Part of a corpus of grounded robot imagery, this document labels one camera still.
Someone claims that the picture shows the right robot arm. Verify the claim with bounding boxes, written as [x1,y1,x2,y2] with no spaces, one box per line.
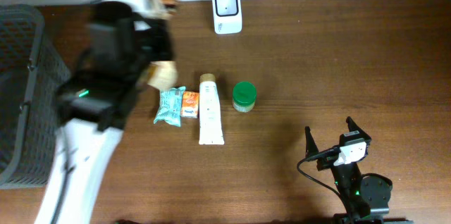
[297,117,411,224]

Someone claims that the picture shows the orange tissue pack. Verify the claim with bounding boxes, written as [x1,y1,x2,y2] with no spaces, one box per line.
[180,91,199,118]

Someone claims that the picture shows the green lid jar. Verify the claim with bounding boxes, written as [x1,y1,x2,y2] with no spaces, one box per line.
[233,82,257,113]

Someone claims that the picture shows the white barcode scanner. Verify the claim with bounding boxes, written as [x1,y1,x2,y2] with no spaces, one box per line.
[211,0,242,35]

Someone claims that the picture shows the grey plastic basket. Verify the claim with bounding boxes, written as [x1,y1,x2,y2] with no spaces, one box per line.
[1,5,70,189]

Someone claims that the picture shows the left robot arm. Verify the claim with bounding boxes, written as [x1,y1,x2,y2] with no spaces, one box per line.
[36,1,176,223]

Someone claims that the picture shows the brown grain bag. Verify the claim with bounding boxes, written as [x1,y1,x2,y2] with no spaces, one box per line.
[144,0,178,91]

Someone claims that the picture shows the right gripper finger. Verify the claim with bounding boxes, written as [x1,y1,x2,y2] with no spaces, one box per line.
[304,126,319,158]
[346,116,371,141]

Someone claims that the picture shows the white cream tube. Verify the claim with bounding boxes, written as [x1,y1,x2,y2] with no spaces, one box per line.
[199,73,225,145]

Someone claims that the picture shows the teal snack packet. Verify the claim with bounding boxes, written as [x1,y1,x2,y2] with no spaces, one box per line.
[154,86,186,127]

